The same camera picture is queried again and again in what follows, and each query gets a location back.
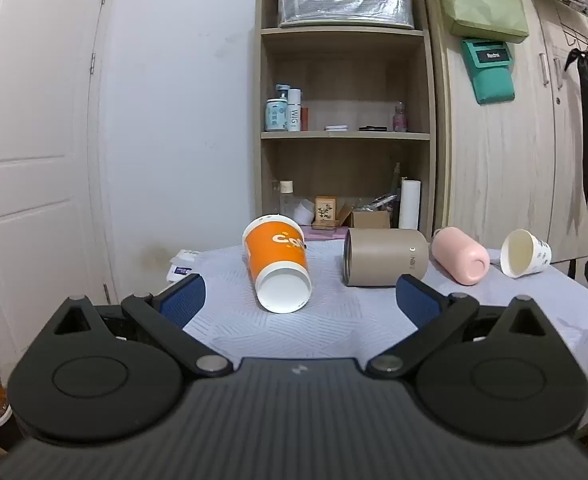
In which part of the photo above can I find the white printed paper cup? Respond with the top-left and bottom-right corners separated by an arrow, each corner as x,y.
500,229 -> 553,279

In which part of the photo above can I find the green hanging bag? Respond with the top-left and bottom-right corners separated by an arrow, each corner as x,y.
436,0 -> 531,44

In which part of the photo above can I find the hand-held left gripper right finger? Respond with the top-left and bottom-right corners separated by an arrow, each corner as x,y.
366,274 -> 550,379

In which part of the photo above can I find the white paper roll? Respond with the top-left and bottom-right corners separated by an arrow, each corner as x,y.
398,179 -> 421,231

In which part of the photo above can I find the white and blue tissue packet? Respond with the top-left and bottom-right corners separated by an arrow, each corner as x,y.
166,248 -> 203,282

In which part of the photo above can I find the teal hanging pouch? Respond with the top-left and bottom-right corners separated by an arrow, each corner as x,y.
460,37 -> 517,105

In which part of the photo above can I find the wooden shelf unit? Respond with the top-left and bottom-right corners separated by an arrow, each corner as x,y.
254,0 -> 437,244

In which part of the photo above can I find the light wooden wardrobe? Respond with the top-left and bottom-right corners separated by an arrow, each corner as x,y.
419,0 -> 588,264

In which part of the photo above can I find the white tube bottle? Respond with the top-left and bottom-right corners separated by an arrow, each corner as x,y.
287,88 -> 303,132

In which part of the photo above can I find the silver wrapped box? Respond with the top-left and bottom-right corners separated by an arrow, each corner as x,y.
278,0 -> 416,30

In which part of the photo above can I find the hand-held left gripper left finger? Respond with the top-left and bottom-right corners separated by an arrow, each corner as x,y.
49,272 -> 233,378

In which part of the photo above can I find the taupe metal mug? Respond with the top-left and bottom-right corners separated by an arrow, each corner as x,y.
343,228 -> 429,288

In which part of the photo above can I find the pale patterned table cloth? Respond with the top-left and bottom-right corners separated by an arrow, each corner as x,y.
166,239 -> 588,433

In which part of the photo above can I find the pink cup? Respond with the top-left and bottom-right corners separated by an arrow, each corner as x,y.
432,227 -> 490,286

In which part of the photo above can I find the clear bottle with beige cap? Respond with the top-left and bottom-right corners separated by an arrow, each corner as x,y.
278,180 -> 296,219

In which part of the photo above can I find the orange paper cup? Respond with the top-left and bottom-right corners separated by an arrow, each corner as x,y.
242,214 -> 313,315

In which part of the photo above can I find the floral printed box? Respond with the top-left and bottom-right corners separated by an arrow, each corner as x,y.
314,196 -> 339,224

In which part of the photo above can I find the blue and white bottle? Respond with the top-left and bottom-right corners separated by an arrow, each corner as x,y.
265,98 -> 289,132

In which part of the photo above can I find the open cardboard box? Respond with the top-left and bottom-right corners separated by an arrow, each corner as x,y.
338,203 -> 393,231

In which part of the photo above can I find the white door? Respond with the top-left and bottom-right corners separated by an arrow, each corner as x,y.
0,0 -> 121,397

